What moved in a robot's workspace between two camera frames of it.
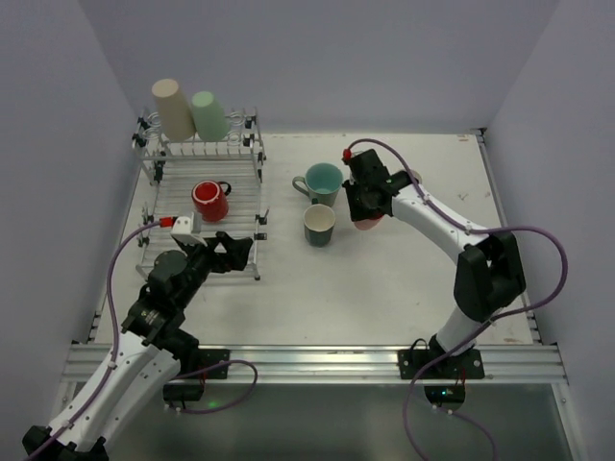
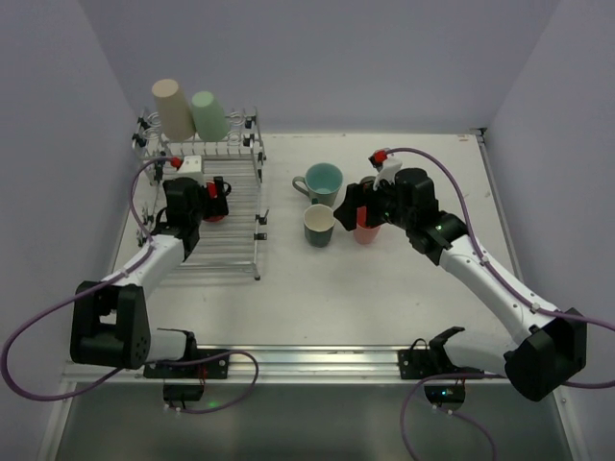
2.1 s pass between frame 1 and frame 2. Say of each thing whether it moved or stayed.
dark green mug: stayed
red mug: stayed
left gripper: moved
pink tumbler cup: moved
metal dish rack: stayed
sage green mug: stayed
